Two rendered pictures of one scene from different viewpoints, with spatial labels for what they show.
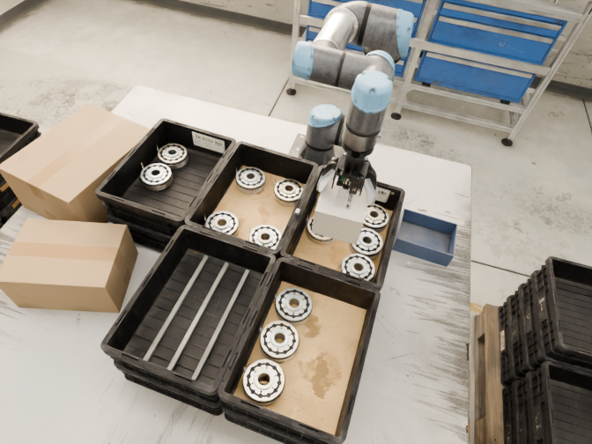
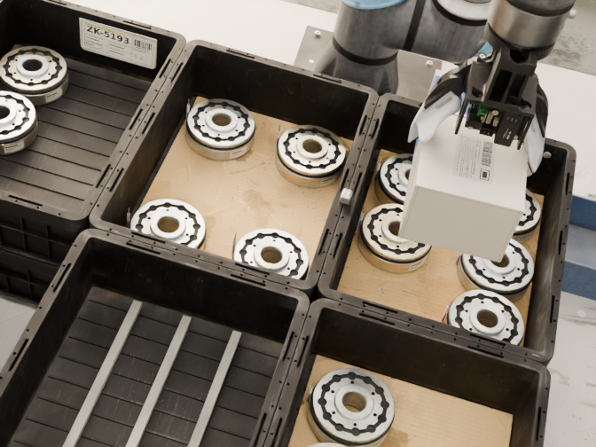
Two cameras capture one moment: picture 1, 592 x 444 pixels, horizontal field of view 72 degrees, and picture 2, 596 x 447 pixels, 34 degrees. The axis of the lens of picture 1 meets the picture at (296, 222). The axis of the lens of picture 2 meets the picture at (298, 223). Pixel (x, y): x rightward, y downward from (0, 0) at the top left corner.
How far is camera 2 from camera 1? 0.18 m
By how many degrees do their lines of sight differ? 5
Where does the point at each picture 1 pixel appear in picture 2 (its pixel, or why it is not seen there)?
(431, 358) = not seen: outside the picture
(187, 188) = (73, 148)
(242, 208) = (207, 192)
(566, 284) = not seen: outside the picture
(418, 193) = (584, 160)
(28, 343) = not seen: outside the picture
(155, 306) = (30, 419)
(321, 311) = (414, 419)
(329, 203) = (444, 168)
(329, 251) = (416, 286)
